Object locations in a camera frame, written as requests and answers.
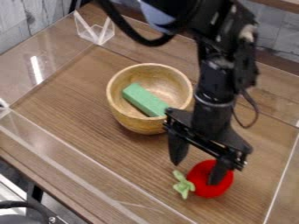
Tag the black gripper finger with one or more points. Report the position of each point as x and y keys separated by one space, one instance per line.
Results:
x=178 y=147
x=220 y=171

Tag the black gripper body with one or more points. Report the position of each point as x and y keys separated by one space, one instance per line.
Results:
x=208 y=130

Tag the clear acrylic corner bracket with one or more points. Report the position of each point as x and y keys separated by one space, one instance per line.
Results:
x=98 y=34

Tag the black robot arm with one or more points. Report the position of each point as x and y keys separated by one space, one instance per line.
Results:
x=224 y=28

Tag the green rectangular block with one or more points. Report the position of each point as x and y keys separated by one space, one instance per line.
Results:
x=151 y=105

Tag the red plush fruit green stem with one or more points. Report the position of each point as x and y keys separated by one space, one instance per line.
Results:
x=194 y=182

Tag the clear acrylic tray wall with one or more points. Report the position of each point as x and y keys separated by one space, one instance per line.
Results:
x=85 y=185

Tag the wooden bowl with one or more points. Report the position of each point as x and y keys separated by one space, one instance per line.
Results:
x=166 y=82

